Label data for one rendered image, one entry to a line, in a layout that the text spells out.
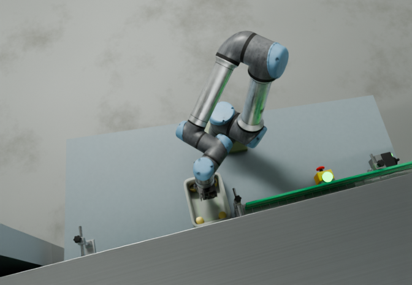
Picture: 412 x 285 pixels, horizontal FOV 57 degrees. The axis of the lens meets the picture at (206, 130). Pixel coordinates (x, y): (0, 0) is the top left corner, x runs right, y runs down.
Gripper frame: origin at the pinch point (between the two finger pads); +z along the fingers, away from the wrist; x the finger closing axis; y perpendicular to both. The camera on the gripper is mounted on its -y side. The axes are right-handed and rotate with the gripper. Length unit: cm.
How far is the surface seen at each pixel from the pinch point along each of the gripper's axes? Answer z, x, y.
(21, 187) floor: 85, -119, -60
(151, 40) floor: 84, -8, -158
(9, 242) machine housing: -28, -73, 9
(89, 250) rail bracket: -1, -53, 13
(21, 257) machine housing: -19, -73, 13
